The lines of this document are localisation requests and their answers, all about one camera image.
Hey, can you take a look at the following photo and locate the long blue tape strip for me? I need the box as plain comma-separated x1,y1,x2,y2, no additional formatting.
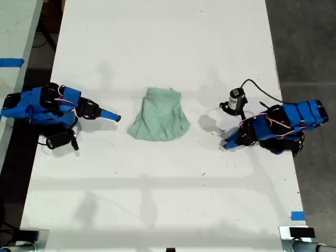
0,58,25,69

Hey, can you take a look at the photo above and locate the silver metal bracket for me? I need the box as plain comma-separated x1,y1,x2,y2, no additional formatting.
36,228,50,248
278,225,316,241

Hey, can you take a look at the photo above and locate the small black box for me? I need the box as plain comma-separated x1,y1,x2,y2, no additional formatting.
17,229,40,241
289,227,316,238

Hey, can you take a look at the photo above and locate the pale green T-shirt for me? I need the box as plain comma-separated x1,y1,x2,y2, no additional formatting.
127,87,192,142

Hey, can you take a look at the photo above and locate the black camera box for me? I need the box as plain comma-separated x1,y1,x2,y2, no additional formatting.
45,132,71,150
228,88,245,110

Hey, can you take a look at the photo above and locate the white side table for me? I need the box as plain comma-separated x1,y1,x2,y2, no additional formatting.
0,0,44,170

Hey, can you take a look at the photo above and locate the grey metal pipe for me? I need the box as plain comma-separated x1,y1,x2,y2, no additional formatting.
282,239,336,252
0,242,38,252

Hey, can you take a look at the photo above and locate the short blue tape strip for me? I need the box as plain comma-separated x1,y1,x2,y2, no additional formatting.
290,211,306,222

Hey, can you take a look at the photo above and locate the black floor cable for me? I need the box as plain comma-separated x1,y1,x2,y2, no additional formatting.
31,25,58,49

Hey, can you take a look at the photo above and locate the black camera stalk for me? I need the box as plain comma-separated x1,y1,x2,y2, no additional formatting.
219,98,249,119
68,129,80,151

